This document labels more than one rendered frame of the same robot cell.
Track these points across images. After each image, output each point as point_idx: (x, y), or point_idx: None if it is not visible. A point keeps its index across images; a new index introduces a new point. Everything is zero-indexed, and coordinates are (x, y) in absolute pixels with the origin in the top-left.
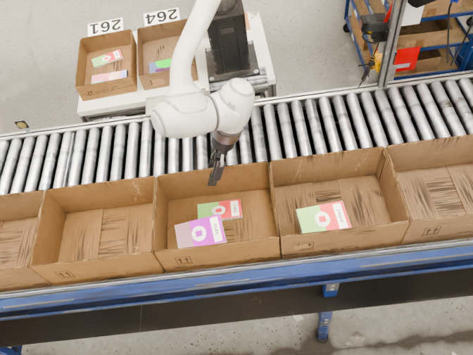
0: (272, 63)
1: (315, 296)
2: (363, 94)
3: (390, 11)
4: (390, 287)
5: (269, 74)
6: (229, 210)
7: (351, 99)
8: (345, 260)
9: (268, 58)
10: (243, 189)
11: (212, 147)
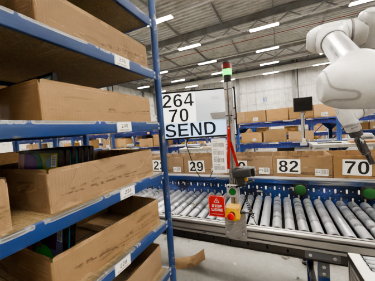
0: (359, 271)
1: (309, 197)
2: (254, 222)
3: (234, 159)
4: (275, 195)
5: (359, 260)
6: None
7: (266, 221)
8: None
9: (368, 280)
10: (351, 177)
11: (369, 150)
